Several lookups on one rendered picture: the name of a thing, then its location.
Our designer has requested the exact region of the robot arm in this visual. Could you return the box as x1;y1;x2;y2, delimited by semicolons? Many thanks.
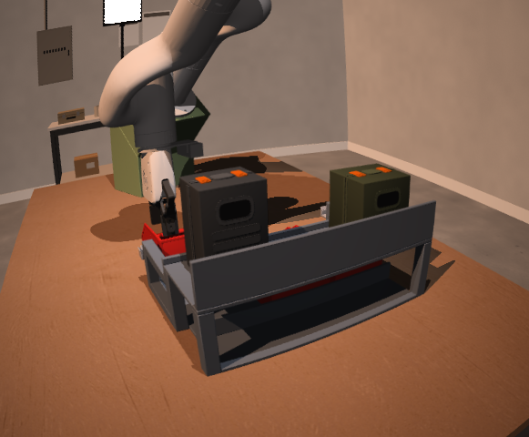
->
98;0;271;158

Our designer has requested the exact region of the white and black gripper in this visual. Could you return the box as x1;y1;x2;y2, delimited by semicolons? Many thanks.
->
137;146;179;237

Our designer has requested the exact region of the red bin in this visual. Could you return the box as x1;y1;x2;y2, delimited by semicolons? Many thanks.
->
330;259;382;282
142;223;186;257
258;278;330;303

